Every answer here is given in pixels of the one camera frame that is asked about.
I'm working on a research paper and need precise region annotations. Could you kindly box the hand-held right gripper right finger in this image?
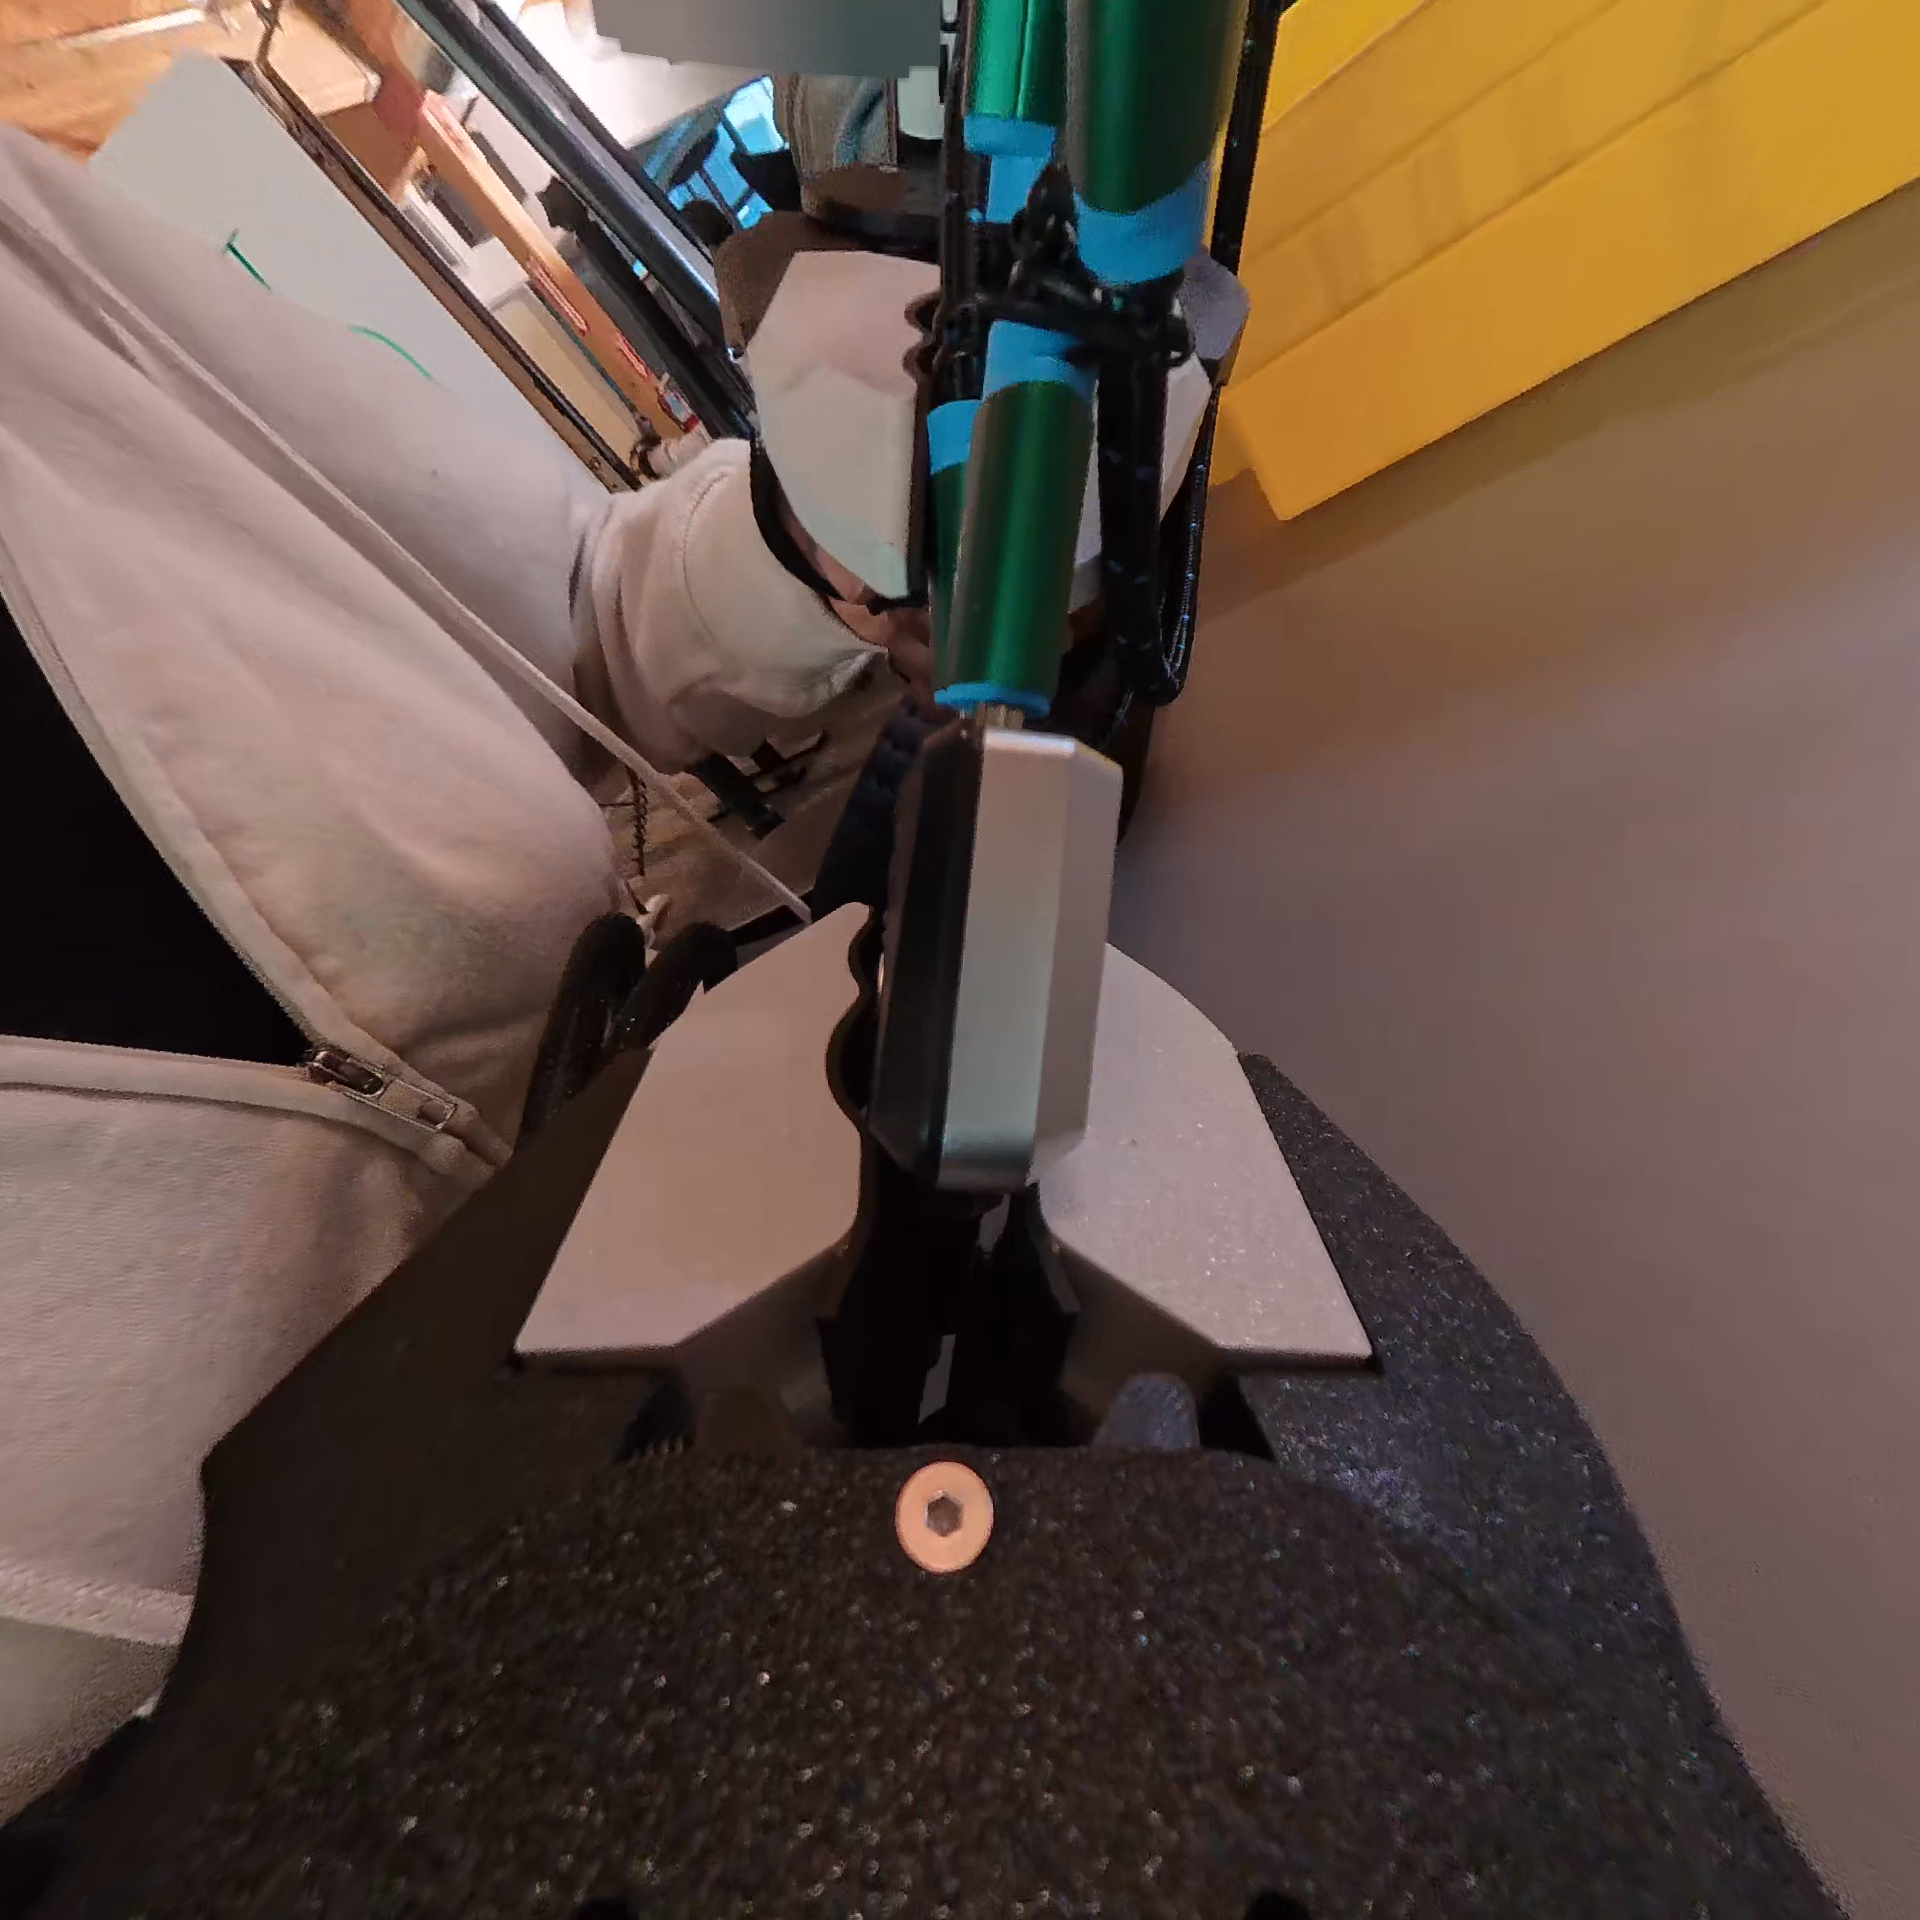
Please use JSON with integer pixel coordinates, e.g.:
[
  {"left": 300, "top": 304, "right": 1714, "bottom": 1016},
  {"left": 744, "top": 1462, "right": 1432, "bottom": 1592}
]
[{"left": 984, "top": 945, "right": 1376, "bottom": 1449}]

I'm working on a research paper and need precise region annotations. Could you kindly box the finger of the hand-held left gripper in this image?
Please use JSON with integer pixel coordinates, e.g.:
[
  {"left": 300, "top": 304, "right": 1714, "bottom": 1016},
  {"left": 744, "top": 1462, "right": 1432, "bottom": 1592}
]
[
  {"left": 1072, "top": 257, "right": 1256, "bottom": 618},
  {"left": 745, "top": 252, "right": 934, "bottom": 601}
]

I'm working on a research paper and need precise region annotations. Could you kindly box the person's left forearm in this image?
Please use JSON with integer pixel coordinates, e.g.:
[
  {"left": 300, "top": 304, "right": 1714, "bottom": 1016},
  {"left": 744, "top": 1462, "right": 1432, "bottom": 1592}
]
[{"left": 577, "top": 440, "right": 910, "bottom": 776}]

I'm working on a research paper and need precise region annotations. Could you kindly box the yellow plastic bin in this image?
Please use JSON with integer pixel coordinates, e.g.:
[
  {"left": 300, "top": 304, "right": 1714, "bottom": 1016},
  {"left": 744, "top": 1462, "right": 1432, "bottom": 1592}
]
[{"left": 1207, "top": 0, "right": 1920, "bottom": 522}]

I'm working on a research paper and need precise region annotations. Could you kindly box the grey desk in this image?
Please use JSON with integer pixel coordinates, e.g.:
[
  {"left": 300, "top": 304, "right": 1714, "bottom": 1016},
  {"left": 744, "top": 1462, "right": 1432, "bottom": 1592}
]
[{"left": 1119, "top": 194, "right": 1920, "bottom": 1920}]

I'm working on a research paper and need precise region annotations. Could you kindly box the white cord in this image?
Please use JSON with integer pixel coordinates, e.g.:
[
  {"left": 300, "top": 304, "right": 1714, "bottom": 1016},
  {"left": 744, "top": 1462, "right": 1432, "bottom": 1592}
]
[{"left": 0, "top": 194, "right": 816, "bottom": 924}]

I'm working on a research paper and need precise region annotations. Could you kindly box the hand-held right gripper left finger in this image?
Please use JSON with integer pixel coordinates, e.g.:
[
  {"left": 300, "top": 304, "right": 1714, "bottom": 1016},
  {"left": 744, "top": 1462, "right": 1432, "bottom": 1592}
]
[{"left": 515, "top": 900, "right": 921, "bottom": 1449}]

